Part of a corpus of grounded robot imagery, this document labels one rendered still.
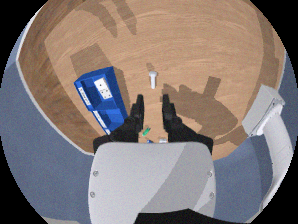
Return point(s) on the white domino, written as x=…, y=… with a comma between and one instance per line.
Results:
x=103, y=88

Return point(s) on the blue bin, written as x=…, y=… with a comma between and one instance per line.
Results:
x=105, y=108

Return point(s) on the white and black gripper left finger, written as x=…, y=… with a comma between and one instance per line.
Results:
x=129, y=129

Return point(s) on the green battery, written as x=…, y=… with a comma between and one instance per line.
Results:
x=146, y=131

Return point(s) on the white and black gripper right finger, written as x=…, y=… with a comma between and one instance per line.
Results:
x=177, y=131

